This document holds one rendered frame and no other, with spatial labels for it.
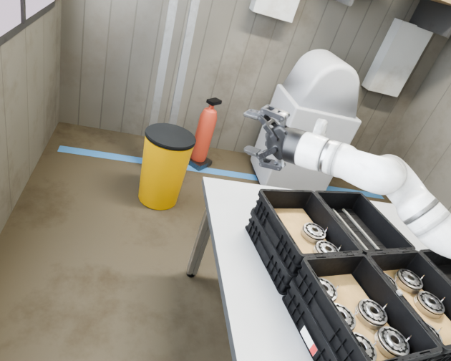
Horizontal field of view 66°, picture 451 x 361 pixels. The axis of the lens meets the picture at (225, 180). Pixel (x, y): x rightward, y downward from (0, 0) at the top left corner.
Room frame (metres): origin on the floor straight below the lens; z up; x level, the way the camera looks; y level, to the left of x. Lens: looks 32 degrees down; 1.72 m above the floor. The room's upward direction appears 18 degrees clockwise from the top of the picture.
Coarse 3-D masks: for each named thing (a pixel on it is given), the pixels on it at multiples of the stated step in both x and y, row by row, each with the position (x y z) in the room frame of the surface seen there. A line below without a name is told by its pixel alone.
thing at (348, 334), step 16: (320, 256) 1.00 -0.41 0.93; (336, 256) 1.03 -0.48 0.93; (352, 256) 1.06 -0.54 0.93; (320, 288) 0.85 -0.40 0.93; (336, 320) 0.75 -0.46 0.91; (416, 320) 0.84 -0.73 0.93; (352, 336) 0.70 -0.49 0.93; (432, 336) 0.80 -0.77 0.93; (416, 352) 0.71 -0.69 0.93; (432, 352) 0.73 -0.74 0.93
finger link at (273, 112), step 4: (264, 108) 0.72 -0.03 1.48; (272, 108) 0.73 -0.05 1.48; (276, 108) 0.73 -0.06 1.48; (264, 112) 0.72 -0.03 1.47; (268, 112) 0.71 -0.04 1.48; (272, 112) 0.71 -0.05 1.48; (276, 112) 0.71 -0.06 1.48; (288, 112) 0.72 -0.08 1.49; (272, 116) 0.71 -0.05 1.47; (276, 116) 0.71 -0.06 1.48; (280, 116) 0.70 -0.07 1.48; (284, 116) 0.70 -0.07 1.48; (288, 116) 0.71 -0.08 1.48; (280, 120) 0.70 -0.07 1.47
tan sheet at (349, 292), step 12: (324, 276) 1.01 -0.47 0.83; (336, 276) 1.04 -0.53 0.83; (348, 276) 1.06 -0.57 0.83; (348, 288) 1.00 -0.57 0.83; (360, 288) 1.02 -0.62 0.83; (336, 300) 0.92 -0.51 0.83; (348, 300) 0.93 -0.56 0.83; (360, 300) 0.95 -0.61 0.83; (360, 324) 0.84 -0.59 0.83; (372, 336) 0.81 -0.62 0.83
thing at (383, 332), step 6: (384, 330) 0.82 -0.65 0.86; (390, 330) 0.83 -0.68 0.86; (396, 330) 0.84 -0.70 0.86; (384, 336) 0.80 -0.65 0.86; (402, 336) 0.82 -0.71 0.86; (384, 342) 0.77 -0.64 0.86; (402, 342) 0.80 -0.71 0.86; (390, 348) 0.76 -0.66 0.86; (396, 348) 0.76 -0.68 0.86; (402, 348) 0.77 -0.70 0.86; (408, 348) 0.78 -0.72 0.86; (396, 354) 0.74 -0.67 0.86; (402, 354) 0.75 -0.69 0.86
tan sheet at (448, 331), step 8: (384, 272) 1.16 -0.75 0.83; (392, 272) 1.17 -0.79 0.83; (400, 288) 1.09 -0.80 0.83; (408, 296) 1.06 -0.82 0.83; (424, 320) 0.96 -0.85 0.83; (432, 320) 0.97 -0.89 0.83; (440, 320) 0.99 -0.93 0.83; (448, 320) 1.00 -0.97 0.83; (448, 328) 0.96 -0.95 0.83; (448, 336) 0.92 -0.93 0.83; (448, 344) 0.89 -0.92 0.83
